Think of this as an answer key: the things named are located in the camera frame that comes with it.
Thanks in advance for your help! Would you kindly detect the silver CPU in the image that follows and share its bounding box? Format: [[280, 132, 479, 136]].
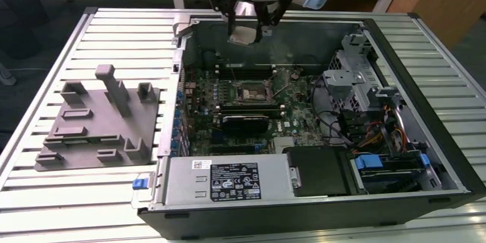
[[228, 25, 258, 47]]

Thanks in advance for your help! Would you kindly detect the metal socket cover frame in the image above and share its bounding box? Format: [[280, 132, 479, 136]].
[[266, 67, 293, 98]]

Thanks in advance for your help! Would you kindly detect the CPU socket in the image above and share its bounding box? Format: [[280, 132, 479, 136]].
[[234, 80, 273, 105]]

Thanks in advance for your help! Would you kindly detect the black RAM slot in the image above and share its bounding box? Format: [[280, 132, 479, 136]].
[[213, 68, 277, 73], [218, 106, 285, 111], [213, 65, 277, 70], [218, 109, 285, 114], [214, 71, 277, 76], [214, 73, 277, 79], [218, 102, 284, 108], [218, 112, 285, 117]]

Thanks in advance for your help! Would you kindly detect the silver perforated drive cage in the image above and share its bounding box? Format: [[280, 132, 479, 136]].
[[321, 34, 384, 113]]

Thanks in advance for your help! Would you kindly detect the green motherboard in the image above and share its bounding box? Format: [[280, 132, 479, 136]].
[[176, 63, 349, 157]]

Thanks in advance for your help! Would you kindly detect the small black graphics card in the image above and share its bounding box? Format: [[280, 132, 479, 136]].
[[221, 114, 269, 142]]

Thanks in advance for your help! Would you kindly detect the silver finned heatsink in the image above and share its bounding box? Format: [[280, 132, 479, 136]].
[[272, 137, 296, 153]]

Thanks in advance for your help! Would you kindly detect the wooden cabinet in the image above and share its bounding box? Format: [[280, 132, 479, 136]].
[[385, 0, 486, 49]]

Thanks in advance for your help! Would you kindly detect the grey parts rack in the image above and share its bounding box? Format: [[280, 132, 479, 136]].
[[33, 63, 168, 172]]

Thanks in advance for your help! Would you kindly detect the hard disk in blue carrier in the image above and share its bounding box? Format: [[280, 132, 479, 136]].
[[352, 154, 428, 194]]

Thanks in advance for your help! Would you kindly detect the grey power supply unit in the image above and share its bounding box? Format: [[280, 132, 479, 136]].
[[161, 153, 302, 207]]

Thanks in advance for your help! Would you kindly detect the green RAM stick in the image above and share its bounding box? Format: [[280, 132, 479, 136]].
[[62, 138, 122, 145]]

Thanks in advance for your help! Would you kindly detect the grey chair base leg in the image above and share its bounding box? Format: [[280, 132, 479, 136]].
[[0, 63, 17, 87]]

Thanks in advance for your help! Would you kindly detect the black silver PC case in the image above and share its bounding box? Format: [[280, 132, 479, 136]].
[[130, 12, 486, 241]]

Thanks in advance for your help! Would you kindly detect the orange yellow wire bundle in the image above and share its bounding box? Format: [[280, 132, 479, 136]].
[[351, 120, 409, 153]]

